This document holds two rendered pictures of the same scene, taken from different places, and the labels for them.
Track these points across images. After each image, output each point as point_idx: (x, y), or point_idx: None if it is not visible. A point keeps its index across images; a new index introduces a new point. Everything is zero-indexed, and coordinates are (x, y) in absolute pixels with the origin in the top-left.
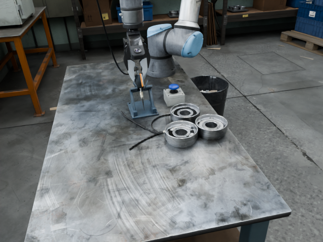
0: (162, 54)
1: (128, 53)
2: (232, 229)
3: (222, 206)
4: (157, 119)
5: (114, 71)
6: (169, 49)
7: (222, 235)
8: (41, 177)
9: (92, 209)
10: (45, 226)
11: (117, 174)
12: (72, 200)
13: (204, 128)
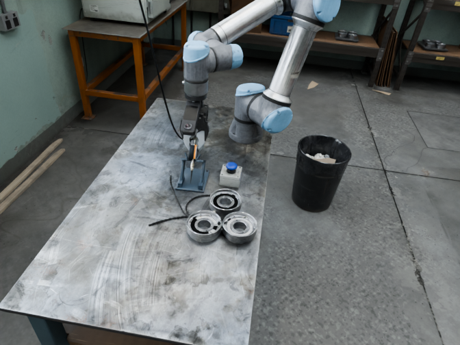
0: (246, 118)
1: None
2: None
3: (187, 322)
4: (198, 198)
5: None
6: (251, 117)
7: None
8: (59, 228)
9: (79, 276)
10: (35, 278)
11: (121, 249)
12: (69, 261)
13: (230, 228)
